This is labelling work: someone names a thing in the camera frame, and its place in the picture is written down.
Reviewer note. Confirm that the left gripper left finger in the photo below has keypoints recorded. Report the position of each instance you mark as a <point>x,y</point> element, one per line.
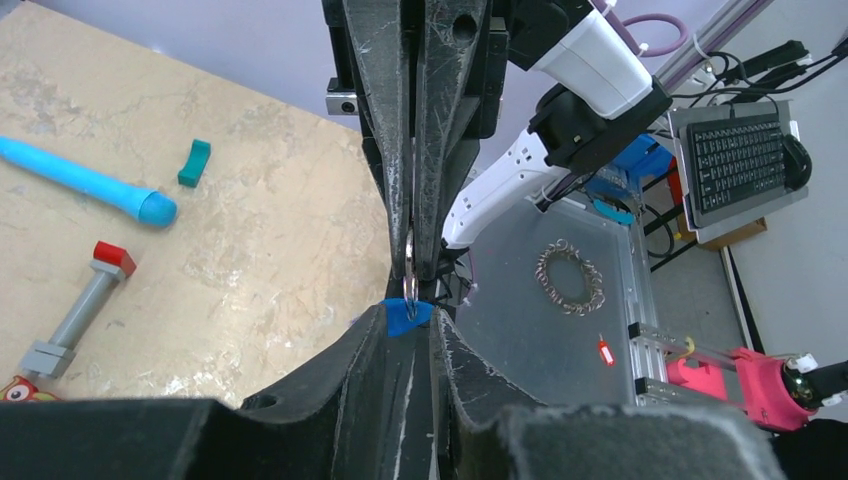
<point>360,409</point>

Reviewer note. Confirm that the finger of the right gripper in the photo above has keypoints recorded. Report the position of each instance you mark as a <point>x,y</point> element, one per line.
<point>447,44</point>
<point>382,54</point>

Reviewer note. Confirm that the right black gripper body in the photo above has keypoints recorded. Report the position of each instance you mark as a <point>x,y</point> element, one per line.
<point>481,99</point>

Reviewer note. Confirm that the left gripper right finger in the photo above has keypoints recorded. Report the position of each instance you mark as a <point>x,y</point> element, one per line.
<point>487,427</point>

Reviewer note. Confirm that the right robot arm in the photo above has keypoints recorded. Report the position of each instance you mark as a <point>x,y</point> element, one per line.
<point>602,98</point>

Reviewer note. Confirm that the small red tag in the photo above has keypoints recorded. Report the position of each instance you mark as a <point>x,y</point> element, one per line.
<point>605,352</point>

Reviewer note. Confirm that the teal curved piece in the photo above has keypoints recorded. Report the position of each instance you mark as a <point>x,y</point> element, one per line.
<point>192,171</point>

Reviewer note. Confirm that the pile of metal keyrings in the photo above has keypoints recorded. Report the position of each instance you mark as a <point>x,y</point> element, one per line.
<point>571,282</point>

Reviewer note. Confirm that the light blue cylinder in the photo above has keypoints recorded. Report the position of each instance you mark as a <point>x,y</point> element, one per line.
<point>145,205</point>

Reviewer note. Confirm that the pink clamp fixture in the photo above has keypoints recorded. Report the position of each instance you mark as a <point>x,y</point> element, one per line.
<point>773,391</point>

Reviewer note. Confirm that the grey red toy bolt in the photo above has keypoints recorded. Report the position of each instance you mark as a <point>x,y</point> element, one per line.
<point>50,359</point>

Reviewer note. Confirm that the black computer keyboard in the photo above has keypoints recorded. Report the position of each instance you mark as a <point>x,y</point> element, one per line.
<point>736,159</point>

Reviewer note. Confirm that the red owl number block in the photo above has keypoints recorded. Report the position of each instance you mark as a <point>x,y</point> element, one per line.
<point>21,389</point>

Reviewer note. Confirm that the black computer mouse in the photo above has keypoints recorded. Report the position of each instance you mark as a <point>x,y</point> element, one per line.
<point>797,163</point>

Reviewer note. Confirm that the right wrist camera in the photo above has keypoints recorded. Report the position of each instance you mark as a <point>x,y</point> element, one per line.
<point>340,100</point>

